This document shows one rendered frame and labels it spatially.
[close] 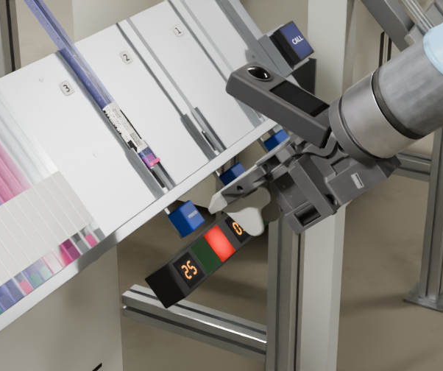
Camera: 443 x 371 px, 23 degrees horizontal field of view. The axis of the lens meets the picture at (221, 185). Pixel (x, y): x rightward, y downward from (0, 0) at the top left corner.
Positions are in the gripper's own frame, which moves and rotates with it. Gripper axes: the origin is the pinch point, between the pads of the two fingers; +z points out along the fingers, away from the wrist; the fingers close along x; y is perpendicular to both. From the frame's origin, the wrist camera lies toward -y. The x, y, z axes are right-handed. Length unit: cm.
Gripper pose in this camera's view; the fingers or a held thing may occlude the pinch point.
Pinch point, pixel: (215, 199)
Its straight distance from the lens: 112.1
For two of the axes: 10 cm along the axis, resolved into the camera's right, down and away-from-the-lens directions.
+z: -6.4, 4.4, 6.3
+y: 5.8, 8.1, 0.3
